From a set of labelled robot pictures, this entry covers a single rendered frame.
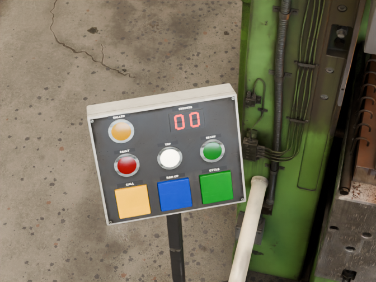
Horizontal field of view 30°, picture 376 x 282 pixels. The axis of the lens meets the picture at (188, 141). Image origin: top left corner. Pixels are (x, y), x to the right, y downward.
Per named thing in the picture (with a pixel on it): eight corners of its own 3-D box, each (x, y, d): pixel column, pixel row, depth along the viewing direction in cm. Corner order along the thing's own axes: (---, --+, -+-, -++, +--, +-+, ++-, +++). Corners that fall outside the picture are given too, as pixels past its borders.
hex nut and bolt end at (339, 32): (343, 53, 163) (348, 32, 158) (331, 52, 164) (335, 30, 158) (344, 46, 165) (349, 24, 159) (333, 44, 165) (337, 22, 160)
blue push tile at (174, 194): (192, 206, 167) (189, 178, 164) (161, 212, 166) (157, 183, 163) (191, 203, 168) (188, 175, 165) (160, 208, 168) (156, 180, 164)
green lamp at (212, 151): (220, 163, 163) (220, 152, 159) (201, 159, 164) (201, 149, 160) (223, 153, 165) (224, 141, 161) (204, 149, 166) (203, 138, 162)
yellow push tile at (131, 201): (150, 214, 166) (146, 185, 163) (119, 219, 165) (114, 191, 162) (150, 210, 168) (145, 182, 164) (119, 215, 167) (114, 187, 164)
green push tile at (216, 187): (233, 199, 168) (231, 171, 165) (202, 204, 167) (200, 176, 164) (232, 196, 169) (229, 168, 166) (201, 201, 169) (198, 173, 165)
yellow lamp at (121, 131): (130, 144, 158) (128, 132, 154) (110, 140, 159) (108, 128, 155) (134, 133, 160) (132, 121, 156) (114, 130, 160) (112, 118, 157)
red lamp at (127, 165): (135, 178, 161) (134, 167, 158) (116, 174, 162) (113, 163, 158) (139, 167, 163) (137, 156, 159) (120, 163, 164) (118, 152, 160)
